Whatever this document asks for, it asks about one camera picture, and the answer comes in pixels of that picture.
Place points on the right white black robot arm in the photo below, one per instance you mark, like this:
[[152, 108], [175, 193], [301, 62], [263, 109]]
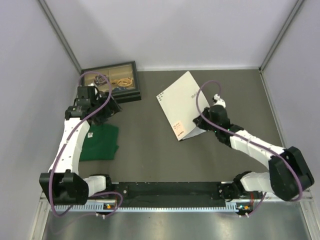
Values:
[[287, 175]]

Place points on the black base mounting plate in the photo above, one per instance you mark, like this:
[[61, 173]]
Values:
[[176, 192]]

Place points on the green folded t-shirt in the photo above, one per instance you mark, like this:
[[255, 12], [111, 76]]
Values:
[[100, 143]]

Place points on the dark green glass-lid box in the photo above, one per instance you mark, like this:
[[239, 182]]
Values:
[[122, 78]]

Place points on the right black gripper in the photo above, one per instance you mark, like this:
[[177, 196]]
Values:
[[200, 123]]

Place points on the white folder black inside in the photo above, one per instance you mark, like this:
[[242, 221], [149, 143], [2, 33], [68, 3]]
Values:
[[178, 102]]

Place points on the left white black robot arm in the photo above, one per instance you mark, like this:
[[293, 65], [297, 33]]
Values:
[[62, 184]]

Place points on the grey slotted cable duct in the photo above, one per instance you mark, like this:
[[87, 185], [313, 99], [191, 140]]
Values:
[[106, 207]]

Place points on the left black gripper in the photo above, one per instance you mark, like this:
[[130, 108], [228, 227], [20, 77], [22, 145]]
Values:
[[111, 109]]

